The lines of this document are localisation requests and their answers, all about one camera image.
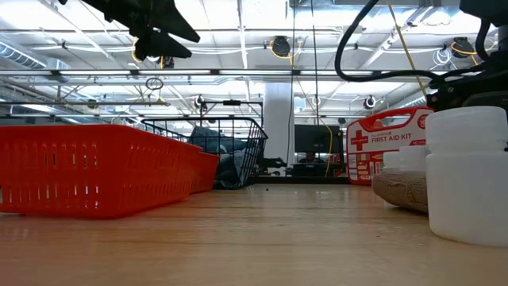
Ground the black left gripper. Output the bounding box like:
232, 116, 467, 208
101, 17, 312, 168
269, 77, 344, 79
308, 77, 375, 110
79, 0, 202, 62

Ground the tan bandage roll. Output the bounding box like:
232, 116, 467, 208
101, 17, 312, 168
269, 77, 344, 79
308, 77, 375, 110
371, 170, 429, 214

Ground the red plastic slotted basket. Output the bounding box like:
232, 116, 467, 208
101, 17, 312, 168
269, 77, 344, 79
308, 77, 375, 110
189, 150, 220, 195
0, 124, 203, 219

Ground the white building column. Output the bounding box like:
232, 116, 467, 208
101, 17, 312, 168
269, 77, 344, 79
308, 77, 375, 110
264, 82, 295, 176

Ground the dark computer monitor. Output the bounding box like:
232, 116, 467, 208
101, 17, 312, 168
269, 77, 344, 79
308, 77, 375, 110
294, 124, 344, 154

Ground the person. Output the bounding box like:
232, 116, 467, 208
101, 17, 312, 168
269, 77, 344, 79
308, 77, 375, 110
298, 152, 326, 164

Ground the red first aid kit case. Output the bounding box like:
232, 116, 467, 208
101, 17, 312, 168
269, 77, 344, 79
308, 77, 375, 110
345, 106, 436, 187

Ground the black wire basket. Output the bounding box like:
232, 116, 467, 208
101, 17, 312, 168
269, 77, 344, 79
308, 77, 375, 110
140, 117, 269, 191

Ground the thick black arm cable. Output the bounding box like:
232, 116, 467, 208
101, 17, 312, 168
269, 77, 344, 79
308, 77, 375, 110
334, 0, 489, 83

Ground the yellow hanging cable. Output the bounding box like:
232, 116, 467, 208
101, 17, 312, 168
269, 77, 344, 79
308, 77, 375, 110
317, 118, 333, 178
387, 0, 428, 96

